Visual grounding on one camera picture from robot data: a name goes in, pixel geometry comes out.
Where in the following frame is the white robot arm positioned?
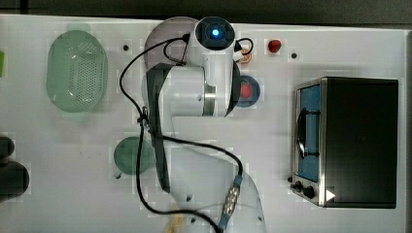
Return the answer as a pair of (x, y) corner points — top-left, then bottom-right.
(143, 17), (266, 233)

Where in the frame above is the pink round plate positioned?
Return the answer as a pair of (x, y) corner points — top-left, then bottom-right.
(144, 17), (197, 69)

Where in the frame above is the blue bowl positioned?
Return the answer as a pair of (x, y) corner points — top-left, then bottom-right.
(237, 76), (260, 108)

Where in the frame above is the red strawberry in bowl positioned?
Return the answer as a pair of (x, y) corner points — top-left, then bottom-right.
(240, 83), (252, 99)

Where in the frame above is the orange slice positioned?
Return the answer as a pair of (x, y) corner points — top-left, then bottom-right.
(240, 49), (252, 64)

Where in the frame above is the green mug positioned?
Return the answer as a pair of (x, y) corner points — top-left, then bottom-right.
(114, 137), (155, 179)

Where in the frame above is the red strawberry on table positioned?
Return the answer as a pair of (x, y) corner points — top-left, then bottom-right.
(268, 40), (282, 53)

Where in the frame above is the peeled banana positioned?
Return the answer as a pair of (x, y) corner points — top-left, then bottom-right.
(165, 216), (183, 233)

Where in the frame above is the green perforated colander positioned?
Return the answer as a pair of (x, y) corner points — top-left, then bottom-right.
(46, 30), (108, 113)

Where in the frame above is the black toaster oven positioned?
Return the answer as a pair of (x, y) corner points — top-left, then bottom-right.
(288, 77), (398, 209)

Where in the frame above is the black round container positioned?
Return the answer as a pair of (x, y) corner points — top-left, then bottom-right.
(0, 137), (15, 159)

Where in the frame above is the black pot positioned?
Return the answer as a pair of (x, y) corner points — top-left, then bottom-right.
(0, 161), (29, 202)

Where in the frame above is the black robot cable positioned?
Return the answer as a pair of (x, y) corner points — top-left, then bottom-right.
(119, 33), (245, 233)

